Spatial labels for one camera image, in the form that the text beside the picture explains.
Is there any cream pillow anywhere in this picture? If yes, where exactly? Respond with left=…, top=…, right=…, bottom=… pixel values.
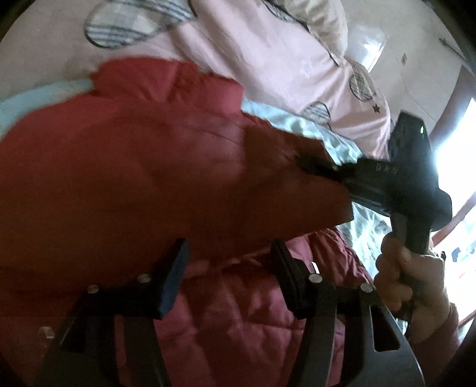
left=307, top=0, right=351, bottom=68

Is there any pink duvet with plaid hearts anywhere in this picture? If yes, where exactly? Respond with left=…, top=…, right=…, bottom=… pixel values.
left=0, top=0, right=393, bottom=161

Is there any red quilted jacket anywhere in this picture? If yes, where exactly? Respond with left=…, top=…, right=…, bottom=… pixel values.
left=0, top=57, right=376, bottom=387

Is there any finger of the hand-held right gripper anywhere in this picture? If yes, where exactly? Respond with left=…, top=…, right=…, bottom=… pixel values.
left=295, top=153, right=347, bottom=184

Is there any person's right hand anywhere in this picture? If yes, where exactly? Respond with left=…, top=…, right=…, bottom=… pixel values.
left=374, top=234, right=451, bottom=344

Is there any light blue floral bed sheet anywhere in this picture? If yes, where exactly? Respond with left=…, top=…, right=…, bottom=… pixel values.
left=0, top=79, right=393, bottom=269

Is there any person's right forearm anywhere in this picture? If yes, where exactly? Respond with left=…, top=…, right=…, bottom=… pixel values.
left=444, top=302, right=462, bottom=337

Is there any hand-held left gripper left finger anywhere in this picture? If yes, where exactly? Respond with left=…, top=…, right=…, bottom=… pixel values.
left=33, top=238, right=190, bottom=387

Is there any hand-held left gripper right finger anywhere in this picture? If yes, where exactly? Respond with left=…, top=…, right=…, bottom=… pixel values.
left=270, top=240, right=428, bottom=387

